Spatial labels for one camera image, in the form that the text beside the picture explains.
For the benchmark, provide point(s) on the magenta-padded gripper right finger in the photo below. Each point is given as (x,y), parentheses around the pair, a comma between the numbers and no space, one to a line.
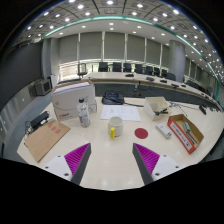
(146,160)

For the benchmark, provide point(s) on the open white cardboard box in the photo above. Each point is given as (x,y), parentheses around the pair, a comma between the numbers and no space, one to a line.
(151,105)

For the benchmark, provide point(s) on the black desk console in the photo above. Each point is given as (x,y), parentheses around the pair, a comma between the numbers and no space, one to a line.
(112,98)

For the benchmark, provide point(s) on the white paper ream box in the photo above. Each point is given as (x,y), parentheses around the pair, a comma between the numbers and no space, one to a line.
(66,100)

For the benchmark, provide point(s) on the brown paper envelope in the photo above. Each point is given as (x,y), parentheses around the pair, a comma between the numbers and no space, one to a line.
(46,138)

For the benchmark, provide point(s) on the grey box monitor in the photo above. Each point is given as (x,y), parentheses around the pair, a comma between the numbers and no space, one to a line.
(43,87)

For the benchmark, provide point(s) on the brown cardboard box red side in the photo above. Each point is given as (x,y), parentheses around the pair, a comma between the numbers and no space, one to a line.
(178,131)

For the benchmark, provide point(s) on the clear plastic water bottle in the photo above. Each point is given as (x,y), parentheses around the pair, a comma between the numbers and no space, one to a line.
(83,115)

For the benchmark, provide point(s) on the black tool in white box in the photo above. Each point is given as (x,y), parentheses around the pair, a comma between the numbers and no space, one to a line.
(161,112)

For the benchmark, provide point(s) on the flat round red coaster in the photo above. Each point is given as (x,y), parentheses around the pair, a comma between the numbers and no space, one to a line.
(141,133)

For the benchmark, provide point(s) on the row of black office chairs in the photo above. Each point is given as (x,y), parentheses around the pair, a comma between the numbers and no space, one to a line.
(116,66)

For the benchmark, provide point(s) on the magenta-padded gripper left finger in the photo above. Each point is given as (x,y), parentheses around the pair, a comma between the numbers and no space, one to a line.
(77,160)

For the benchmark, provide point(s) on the white remote control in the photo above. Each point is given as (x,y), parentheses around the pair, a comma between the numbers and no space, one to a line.
(163,130)

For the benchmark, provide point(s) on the black power adapter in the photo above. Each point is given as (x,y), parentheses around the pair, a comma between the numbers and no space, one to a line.
(39,119)

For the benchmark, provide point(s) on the small green tool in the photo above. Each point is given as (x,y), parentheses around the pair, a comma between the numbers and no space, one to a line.
(186,126)

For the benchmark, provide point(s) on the long curved conference desk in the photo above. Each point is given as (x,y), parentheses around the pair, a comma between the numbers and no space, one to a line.
(113,77)

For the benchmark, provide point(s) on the group of ceiling lights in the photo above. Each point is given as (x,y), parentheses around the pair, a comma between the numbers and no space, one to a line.
(110,2)

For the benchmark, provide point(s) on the black hand tool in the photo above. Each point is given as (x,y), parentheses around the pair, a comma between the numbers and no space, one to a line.
(191,137)

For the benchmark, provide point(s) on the white printed paper sheet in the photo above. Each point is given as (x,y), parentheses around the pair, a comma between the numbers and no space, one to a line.
(120,113)

